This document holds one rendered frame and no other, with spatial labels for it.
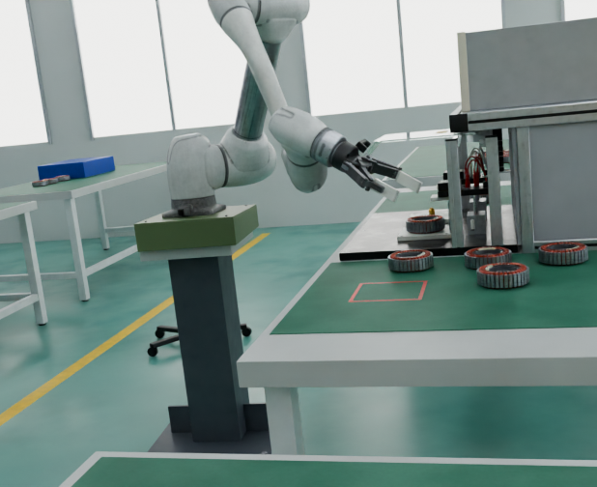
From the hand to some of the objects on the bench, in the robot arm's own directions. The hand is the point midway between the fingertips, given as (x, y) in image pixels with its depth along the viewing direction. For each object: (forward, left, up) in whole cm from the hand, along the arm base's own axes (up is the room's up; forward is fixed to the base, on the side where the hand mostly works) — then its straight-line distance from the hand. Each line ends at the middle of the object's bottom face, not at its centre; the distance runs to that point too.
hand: (405, 189), depth 191 cm
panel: (+28, +44, -16) cm, 55 cm away
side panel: (+42, +12, -20) cm, 47 cm away
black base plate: (+4, +45, -18) cm, 49 cm away
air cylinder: (+17, +33, -17) cm, 40 cm away
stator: (0, +1, -20) cm, 20 cm away
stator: (+19, -1, -20) cm, 27 cm away
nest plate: (+2, +33, -17) cm, 37 cm away
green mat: (+24, -20, -21) cm, 37 cm away
